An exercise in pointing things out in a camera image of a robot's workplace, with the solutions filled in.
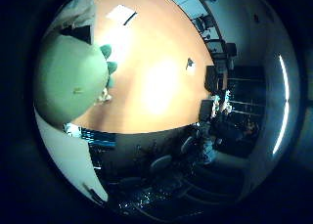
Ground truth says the person in dark clothes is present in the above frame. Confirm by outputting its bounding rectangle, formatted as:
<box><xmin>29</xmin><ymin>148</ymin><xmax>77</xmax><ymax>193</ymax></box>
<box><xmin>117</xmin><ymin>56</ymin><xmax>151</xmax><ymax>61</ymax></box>
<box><xmin>208</xmin><ymin>118</ymin><xmax>262</xmax><ymax>160</ymax></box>

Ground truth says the blue striped panel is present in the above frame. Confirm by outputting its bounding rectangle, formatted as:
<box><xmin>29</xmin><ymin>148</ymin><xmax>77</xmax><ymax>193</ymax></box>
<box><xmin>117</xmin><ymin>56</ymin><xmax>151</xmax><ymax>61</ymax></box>
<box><xmin>64</xmin><ymin>121</ymin><xmax>117</xmax><ymax>150</ymax></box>

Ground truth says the dark office chair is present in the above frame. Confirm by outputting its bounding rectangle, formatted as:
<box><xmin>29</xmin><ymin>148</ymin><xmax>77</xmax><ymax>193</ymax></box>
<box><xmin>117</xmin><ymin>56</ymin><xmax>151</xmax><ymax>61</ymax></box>
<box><xmin>180</xmin><ymin>135</ymin><xmax>196</xmax><ymax>156</ymax></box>
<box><xmin>149</xmin><ymin>154</ymin><xmax>174</xmax><ymax>173</ymax></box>

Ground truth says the white paper sheet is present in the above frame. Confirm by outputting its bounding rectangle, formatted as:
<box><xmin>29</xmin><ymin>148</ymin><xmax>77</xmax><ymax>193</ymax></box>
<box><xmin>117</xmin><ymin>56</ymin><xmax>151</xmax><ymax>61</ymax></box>
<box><xmin>105</xmin><ymin>3</ymin><xmax>138</xmax><ymax>26</ymax></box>

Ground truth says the green plush toy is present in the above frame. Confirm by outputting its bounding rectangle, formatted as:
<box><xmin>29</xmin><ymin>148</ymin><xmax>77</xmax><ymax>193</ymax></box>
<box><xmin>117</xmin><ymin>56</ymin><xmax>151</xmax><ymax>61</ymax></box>
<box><xmin>33</xmin><ymin>32</ymin><xmax>118</xmax><ymax>126</ymax></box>

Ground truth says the black monitor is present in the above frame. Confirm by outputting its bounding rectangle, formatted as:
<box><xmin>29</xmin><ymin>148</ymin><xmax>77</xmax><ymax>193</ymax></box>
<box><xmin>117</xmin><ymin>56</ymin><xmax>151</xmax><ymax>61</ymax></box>
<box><xmin>203</xmin><ymin>65</ymin><xmax>219</xmax><ymax>95</ymax></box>

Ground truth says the small black white tag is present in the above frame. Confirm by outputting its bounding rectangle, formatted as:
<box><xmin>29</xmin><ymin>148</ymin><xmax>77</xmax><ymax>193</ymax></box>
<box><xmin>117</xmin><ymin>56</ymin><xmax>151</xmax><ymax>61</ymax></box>
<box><xmin>185</xmin><ymin>57</ymin><xmax>197</xmax><ymax>71</ymax></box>

